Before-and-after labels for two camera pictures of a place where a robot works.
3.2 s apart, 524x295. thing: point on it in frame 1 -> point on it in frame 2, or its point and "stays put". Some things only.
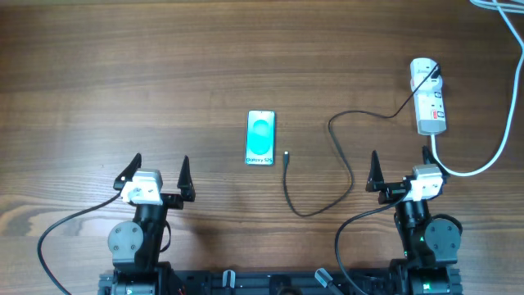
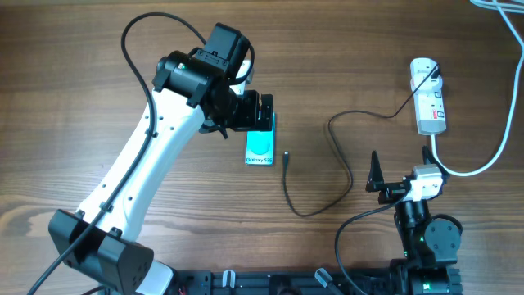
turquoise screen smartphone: (259, 140) stays put
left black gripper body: (172, 201) -> (245, 115)
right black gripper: (392, 191) stays put
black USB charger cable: (341, 153) stays put
